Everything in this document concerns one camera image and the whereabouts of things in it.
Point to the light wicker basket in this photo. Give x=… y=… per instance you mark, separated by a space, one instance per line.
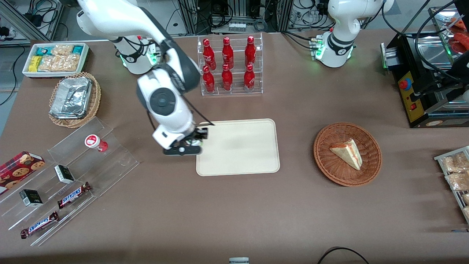
x=96 y=99

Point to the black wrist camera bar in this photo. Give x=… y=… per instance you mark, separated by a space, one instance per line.
x=179 y=150

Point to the teal snack packet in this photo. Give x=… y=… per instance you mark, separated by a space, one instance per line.
x=77 y=50
x=44 y=50

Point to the red chocolate chip cookie box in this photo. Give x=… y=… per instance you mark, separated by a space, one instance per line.
x=18 y=168

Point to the aluminium frame rail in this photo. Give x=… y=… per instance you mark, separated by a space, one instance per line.
x=36 y=31

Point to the cream plastic tray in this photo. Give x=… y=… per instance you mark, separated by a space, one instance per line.
x=242 y=154

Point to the aluminium foil tray stack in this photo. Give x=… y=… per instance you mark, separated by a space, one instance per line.
x=71 y=97

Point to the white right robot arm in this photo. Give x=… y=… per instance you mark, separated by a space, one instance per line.
x=110 y=18

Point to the red strawberry gum jar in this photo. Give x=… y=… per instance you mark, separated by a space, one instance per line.
x=92 y=141

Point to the clear bag of crackers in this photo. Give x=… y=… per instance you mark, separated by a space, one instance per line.
x=456 y=163
x=458 y=181

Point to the white power strip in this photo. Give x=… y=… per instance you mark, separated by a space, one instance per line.
x=237 y=27

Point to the clear acrylic bottle rack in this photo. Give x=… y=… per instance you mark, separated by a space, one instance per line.
x=218 y=92

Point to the black equipment rack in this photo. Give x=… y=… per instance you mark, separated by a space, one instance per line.
x=234 y=11

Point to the Snickers chocolate bar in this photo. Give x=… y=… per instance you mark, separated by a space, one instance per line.
x=38 y=225
x=73 y=196

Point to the rice cracker bag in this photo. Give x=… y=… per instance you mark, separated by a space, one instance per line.
x=60 y=63
x=63 y=50

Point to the clear acrylic stepped display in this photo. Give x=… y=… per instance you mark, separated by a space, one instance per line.
x=117 y=161

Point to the brown wicker basket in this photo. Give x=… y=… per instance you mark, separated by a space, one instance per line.
x=329 y=165

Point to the red cola bottle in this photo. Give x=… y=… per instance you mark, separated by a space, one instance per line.
x=208 y=53
x=249 y=79
x=208 y=80
x=250 y=51
x=226 y=79
x=227 y=53

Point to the small black box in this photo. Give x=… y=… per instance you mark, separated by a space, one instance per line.
x=32 y=198
x=65 y=175

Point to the white snack bin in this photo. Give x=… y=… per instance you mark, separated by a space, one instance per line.
x=85 y=62

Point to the small grey device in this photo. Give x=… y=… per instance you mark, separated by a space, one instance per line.
x=239 y=260

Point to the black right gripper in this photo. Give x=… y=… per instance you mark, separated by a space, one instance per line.
x=200 y=134

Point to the black appliance with yellow panel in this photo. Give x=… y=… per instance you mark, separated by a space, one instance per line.
x=414 y=91

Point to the yellow snack packet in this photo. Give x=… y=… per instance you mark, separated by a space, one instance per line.
x=34 y=64

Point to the triangular cake slice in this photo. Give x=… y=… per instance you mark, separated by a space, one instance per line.
x=348 y=154

